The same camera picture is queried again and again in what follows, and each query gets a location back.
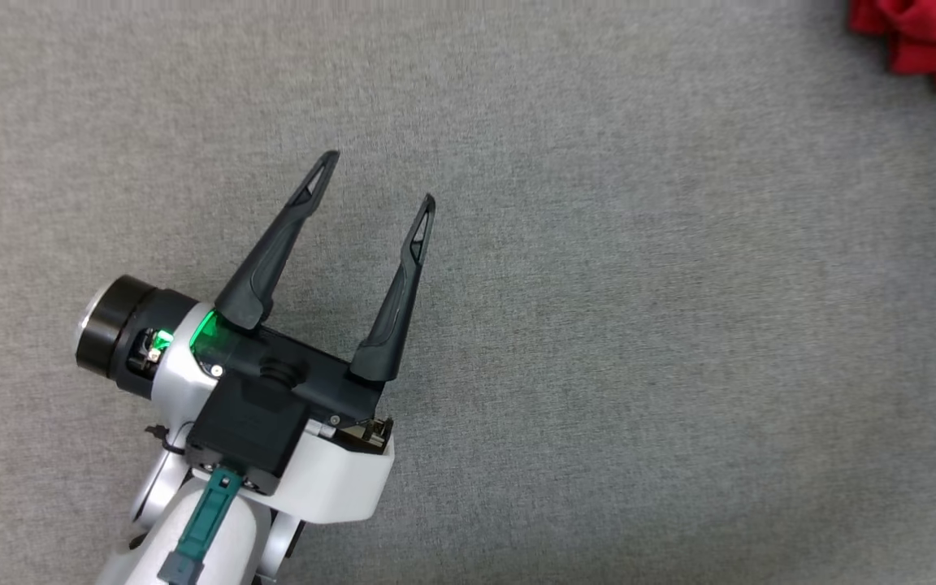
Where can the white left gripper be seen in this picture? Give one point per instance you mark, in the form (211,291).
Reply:
(314,382)

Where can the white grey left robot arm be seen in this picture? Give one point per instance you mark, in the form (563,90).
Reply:
(119,325)

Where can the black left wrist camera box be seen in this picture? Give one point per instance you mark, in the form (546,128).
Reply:
(249,426)

